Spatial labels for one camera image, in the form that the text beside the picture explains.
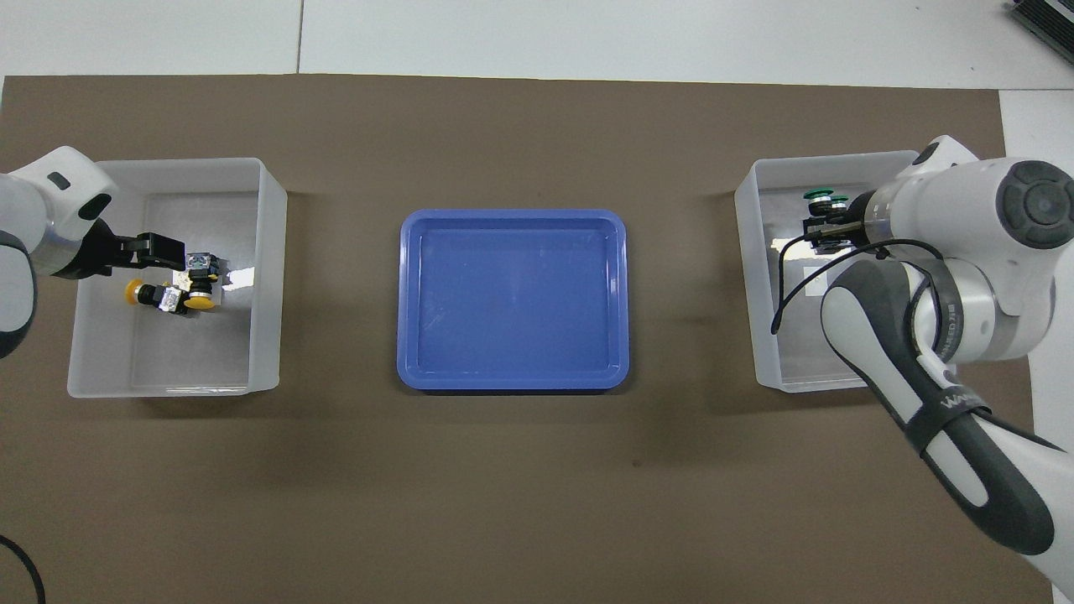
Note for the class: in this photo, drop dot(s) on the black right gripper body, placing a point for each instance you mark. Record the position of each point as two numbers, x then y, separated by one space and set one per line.
861 220

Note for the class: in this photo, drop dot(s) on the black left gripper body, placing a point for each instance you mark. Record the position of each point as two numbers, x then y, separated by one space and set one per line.
105 252

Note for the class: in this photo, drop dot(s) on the yellow push button switch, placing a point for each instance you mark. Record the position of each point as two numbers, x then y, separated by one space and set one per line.
155 295
201 281

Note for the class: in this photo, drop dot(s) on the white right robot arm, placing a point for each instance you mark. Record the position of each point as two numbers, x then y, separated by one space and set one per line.
982 243

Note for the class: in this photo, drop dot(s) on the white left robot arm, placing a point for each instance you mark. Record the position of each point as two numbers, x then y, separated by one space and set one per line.
42 197

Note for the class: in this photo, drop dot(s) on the white paper label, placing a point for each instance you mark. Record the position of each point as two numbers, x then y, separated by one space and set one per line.
812 283

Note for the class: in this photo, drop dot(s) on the translucent white plastic box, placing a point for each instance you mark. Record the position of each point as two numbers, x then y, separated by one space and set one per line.
168 352
789 352

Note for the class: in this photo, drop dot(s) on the dark grey ribbed device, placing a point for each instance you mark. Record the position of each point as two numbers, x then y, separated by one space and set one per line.
1047 21

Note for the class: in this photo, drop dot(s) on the blue plastic tray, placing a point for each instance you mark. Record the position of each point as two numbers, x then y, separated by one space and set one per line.
512 302

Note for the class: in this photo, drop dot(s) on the brown paper table mat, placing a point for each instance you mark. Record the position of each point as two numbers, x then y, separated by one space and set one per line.
520 486

